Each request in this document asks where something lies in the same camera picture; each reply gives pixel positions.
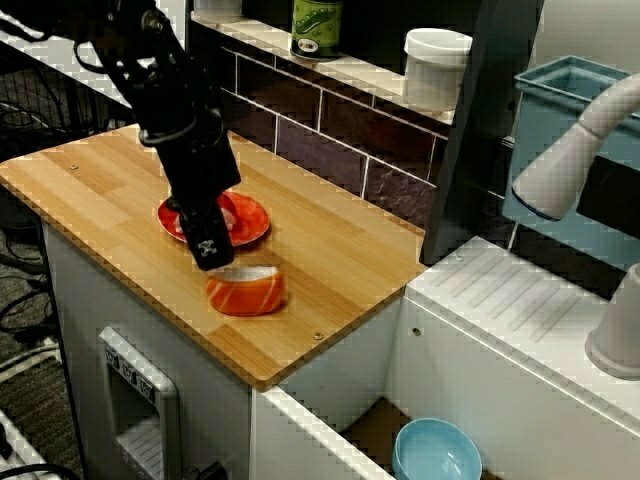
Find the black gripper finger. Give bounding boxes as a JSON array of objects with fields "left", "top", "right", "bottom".
[{"left": 179, "top": 208, "right": 237, "bottom": 272}]

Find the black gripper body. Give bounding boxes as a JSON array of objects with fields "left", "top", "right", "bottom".
[{"left": 138, "top": 116, "right": 243, "bottom": 225}]

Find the orange round plate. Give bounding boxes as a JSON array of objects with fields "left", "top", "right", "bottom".
[{"left": 157, "top": 191, "right": 272, "bottom": 248}]

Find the salmon nigiri sushi toy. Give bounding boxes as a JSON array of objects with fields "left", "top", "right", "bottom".
[{"left": 205, "top": 264, "right": 289, "bottom": 317}]

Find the white cabinet body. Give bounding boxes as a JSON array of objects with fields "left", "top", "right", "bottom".
[{"left": 39, "top": 219, "right": 254, "bottom": 480}]

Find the grey dispenser panel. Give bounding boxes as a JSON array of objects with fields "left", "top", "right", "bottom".
[{"left": 97, "top": 325, "right": 182, "bottom": 480}]

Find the white plastic cup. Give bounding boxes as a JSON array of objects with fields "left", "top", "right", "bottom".
[{"left": 403, "top": 28, "right": 474, "bottom": 112}]

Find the wide dark shelf panel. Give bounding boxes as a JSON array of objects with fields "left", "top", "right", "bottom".
[{"left": 422, "top": 0, "right": 546, "bottom": 266}]

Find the aluminium extrusion bar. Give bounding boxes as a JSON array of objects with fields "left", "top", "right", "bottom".
[{"left": 0, "top": 409, "right": 49, "bottom": 480}]

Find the light blue bowl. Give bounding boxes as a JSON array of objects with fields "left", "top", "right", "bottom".
[{"left": 392, "top": 417, "right": 484, "bottom": 480}]

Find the white toy sink unit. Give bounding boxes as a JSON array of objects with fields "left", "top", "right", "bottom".
[{"left": 249, "top": 234, "right": 640, "bottom": 480}]

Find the teal plastic bin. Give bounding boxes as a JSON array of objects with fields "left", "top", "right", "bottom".
[{"left": 502, "top": 54, "right": 640, "bottom": 274}]

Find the grey toy faucet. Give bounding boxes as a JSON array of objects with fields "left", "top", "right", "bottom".
[{"left": 510, "top": 72, "right": 640, "bottom": 381}]

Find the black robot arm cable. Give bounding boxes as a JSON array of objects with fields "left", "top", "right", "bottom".
[{"left": 72, "top": 38, "right": 154, "bottom": 82}]

